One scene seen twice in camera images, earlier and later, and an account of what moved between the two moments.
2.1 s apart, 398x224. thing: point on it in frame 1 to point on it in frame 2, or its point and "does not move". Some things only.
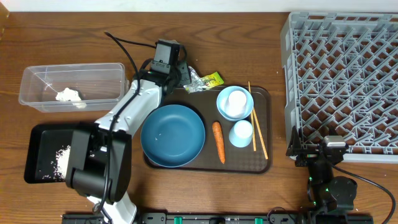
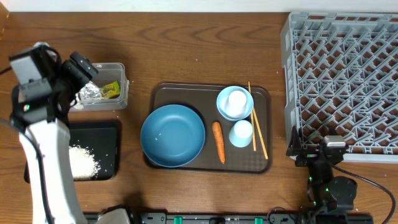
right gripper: [307, 155] does not move
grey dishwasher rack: [341, 71] does not move
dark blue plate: [173, 135] does not move
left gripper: [185, 73] to [69, 68]
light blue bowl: [234, 103] does not move
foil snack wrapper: [198, 83] to [91, 91]
